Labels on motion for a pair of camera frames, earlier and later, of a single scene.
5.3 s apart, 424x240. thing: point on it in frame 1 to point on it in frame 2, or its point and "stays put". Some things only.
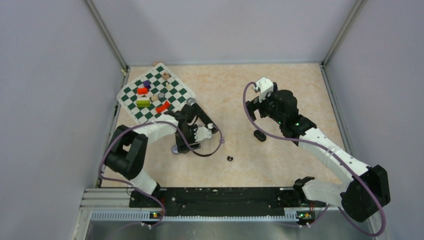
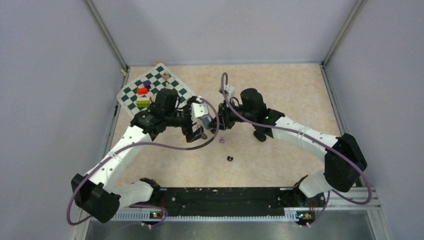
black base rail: [234, 202] stays put
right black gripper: [255, 104] to [224, 115]
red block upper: [142, 91] stays put
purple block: [147, 83] stays put
